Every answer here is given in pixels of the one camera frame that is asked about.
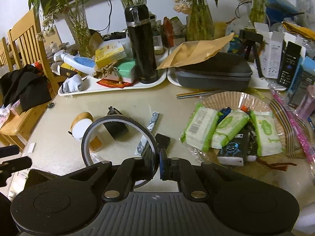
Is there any small black box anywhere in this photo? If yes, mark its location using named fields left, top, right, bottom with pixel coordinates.
left=155, top=133, right=170, bottom=150

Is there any white lid orange jar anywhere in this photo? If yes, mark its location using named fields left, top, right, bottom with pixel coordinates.
left=70, top=118, right=102, bottom=152

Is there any yellow pig earphone case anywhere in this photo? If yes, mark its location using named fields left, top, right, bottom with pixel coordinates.
left=70, top=112, right=94, bottom=131

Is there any white paper slip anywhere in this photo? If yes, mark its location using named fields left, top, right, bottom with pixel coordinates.
left=25, top=143, right=36, bottom=156

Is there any blue patterned sachet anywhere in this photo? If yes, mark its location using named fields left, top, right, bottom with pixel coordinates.
left=134, top=111, right=160, bottom=157

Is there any green wet wipes pack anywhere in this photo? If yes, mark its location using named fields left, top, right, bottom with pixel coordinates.
left=181, top=103, right=219, bottom=152

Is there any black round button disc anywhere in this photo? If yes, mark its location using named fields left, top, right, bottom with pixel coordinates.
left=47, top=102, right=55, bottom=109

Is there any wicker basket tray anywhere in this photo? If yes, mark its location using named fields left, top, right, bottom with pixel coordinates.
left=196, top=91, right=308, bottom=159

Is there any black cloth on chair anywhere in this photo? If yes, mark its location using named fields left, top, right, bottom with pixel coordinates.
left=1, top=65, right=52, bottom=112

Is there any red packet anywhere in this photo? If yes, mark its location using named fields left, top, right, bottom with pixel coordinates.
left=97, top=79, right=133, bottom=89

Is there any green mint box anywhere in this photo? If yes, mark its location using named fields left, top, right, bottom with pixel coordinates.
left=116, top=60, right=137, bottom=83

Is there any white serving tray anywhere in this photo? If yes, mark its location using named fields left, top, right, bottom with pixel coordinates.
left=54, top=41, right=167, bottom=96

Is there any black zip hard case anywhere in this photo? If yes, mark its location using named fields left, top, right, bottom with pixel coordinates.
left=175, top=52, right=253, bottom=91

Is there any light blue sock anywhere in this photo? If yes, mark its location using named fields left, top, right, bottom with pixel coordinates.
left=61, top=74, right=83, bottom=93

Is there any brown padded envelope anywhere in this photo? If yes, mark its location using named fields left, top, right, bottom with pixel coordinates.
left=157, top=32, right=234, bottom=70

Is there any black yellow box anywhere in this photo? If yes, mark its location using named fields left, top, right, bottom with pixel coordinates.
left=51, top=61, right=80, bottom=78

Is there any white blue lotion bottle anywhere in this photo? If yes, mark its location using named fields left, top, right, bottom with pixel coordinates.
left=53, top=50, right=96, bottom=75

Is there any yellow cardboard box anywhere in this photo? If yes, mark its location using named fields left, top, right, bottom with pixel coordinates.
left=94, top=40, right=127, bottom=68

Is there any wooden chair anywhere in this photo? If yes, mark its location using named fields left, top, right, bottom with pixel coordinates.
left=1, top=8, right=64, bottom=151

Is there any black thermos bottle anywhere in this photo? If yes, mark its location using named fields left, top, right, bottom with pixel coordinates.
left=124, top=4, right=158, bottom=84

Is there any glass vase with stems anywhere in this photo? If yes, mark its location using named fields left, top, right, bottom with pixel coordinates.
left=63, top=5, right=91, bottom=58

